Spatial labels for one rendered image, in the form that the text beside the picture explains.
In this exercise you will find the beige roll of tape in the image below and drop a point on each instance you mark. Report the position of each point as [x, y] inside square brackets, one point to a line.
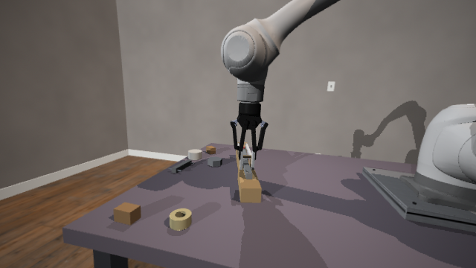
[180, 219]

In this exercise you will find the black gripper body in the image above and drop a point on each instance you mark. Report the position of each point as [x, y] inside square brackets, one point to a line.
[249, 112]

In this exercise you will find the white cylinder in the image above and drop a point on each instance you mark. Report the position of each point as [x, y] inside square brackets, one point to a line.
[194, 154]

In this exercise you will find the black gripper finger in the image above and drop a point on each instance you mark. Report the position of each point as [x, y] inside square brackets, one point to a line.
[242, 139]
[256, 147]

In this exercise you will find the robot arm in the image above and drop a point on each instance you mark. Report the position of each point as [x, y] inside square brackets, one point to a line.
[446, 168]

